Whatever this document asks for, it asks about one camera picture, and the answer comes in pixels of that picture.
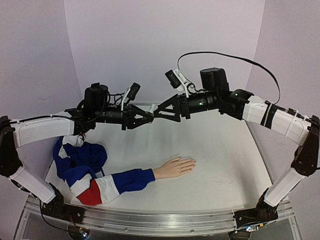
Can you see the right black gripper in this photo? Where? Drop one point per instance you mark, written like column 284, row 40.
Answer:
column 183, row 106

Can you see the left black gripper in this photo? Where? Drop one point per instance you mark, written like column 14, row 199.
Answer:
column 130, row 120

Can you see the white nail polish cap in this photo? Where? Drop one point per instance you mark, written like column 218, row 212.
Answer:
column 152, row 108

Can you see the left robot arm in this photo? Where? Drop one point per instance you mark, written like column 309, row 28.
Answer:
column 73, row 121

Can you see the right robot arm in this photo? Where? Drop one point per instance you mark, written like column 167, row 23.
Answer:
column 243, row 105

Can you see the mannequin hand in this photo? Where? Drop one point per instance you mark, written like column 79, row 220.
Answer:
column 174, row 168

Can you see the blue white red jacket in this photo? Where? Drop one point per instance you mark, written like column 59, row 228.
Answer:
column 80, row 165

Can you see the aluminium back rail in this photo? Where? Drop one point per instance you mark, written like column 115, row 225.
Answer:
column 136, row 103

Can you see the aluminium rail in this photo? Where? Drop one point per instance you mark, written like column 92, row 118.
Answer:
column 136, row 103
column 165, row 224

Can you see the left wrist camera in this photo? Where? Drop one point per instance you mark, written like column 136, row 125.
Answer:
column 130, row 95

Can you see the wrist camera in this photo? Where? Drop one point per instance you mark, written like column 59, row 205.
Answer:
column 130, row 95
column 178, row 81

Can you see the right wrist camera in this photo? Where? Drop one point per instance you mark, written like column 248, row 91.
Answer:
column 178, row 81

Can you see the aluminium front rail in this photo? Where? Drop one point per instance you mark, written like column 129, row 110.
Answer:
column 165, row 224

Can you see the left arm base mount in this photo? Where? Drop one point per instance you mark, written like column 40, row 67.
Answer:
column 58, row 209

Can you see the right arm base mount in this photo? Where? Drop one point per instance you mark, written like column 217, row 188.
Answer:
column 262, row 213

